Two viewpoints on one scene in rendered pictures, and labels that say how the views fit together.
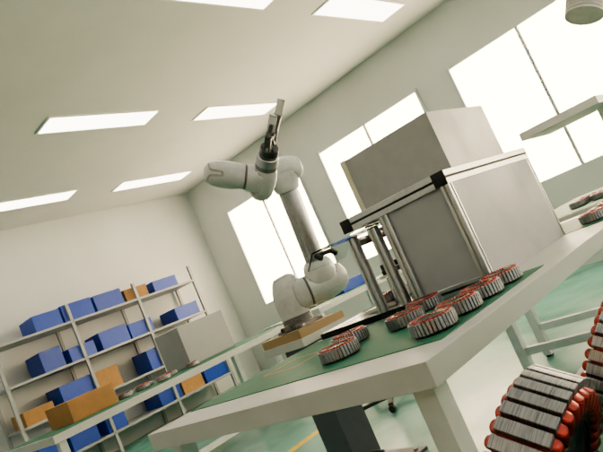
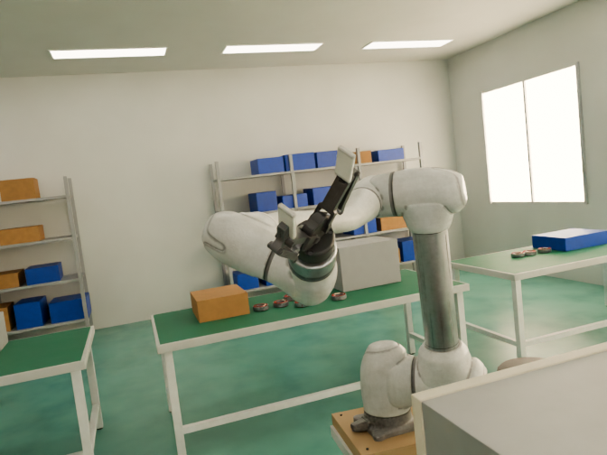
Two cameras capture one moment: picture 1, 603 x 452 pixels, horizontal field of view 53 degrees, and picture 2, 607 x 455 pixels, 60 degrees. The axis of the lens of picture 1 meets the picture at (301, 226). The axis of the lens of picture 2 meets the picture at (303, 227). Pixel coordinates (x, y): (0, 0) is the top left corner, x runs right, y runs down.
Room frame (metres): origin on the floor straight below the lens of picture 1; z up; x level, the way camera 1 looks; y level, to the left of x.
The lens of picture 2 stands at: (1.52, -0.45, 1.61)
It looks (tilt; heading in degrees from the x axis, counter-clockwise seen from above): 5 degrees down; 30
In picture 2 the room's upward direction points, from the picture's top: 7 degrees counter-clockwise
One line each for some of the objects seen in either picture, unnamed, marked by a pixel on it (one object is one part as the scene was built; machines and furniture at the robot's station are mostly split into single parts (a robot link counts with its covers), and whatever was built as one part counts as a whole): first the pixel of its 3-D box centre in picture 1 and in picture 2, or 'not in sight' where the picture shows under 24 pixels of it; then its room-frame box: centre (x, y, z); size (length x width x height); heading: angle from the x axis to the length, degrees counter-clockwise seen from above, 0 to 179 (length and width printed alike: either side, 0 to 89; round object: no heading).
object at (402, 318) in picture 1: (405, 317); not in sight; (1.67, -0.16, 0.77); 0.11 x 0.11 x 0.04
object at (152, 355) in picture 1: (152, 359); (359, 223); (8.51, 2.68, 0.92); 0.42 x 0.36 x 0.28; 48
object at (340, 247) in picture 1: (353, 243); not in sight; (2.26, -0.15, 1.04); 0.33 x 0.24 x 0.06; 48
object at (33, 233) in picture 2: not in sight; (22, 235); (5.24, 5.60, 1.37); 0.42 x 0.40 x 0.18; 139
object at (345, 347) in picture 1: (339, 350); not in sight; (1.60, 0.04, 0.77); 0.11 x 0.11 x 0.04
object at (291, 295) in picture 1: (290, 295); (387, 375); (3.07, 0.19, 0.95); 0.18 x 0.16 x 0.22; 99
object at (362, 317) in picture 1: (411, 296); not in sight; (2.40, -0.29, 0.76); 0.64 x 0.47 x 0.02; 138
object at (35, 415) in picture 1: (33, 415); not in sight; (7.22, 3.84, 0.87); 0.40 x 0.36 x 0.17; 48
